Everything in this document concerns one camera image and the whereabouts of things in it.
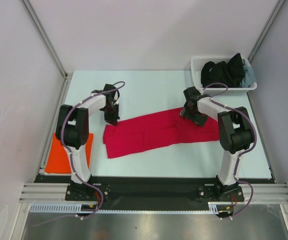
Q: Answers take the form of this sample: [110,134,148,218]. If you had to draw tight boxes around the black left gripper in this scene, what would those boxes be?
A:
[101,103,119,128]

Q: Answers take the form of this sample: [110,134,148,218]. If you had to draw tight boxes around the red t shirt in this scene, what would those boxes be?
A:
[103,108,219,159]

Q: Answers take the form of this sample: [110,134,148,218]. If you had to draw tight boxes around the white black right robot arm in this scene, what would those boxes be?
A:
[180,87,257,202]

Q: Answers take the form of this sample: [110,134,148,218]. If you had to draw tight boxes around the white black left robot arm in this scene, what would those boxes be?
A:
[55,81,125,200]

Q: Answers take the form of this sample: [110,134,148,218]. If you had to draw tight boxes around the white perforated plastic basket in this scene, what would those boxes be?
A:
[190,53,257,96]

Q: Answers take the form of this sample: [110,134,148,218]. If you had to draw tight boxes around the black garment in basket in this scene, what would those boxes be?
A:
[201,53,244,88]

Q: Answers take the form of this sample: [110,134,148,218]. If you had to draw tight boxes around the folded orange t shirt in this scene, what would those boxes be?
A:
[45,133,94,175]

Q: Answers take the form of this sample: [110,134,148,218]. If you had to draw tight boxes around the light blue garment in basket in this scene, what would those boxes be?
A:
[239,59,256,88]

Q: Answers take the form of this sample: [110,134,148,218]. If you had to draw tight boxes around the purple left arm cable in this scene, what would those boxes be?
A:
[60,81,126,221]

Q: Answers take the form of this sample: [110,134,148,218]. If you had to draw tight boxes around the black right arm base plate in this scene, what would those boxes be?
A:
[197,184,244,202]

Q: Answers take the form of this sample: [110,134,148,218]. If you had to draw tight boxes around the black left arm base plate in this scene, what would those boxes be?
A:
[65,182,111,202]

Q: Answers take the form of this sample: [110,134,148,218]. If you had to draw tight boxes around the white slotted cable duct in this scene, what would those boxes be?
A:
[30,202,233,215]

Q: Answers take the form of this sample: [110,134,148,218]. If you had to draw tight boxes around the aluminium front frame rail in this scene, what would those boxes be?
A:
[20,183,288,204]

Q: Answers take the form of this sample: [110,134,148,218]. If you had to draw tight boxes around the aluminium right corner post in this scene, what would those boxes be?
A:
[247,0,287,63]

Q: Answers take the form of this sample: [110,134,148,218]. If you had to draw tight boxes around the aluminium corner post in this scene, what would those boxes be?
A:
[20,0,68,79]
[247,0,287,63]

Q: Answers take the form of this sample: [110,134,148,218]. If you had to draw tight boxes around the aluminium left corner post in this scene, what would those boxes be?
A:
[20,0,68,79]

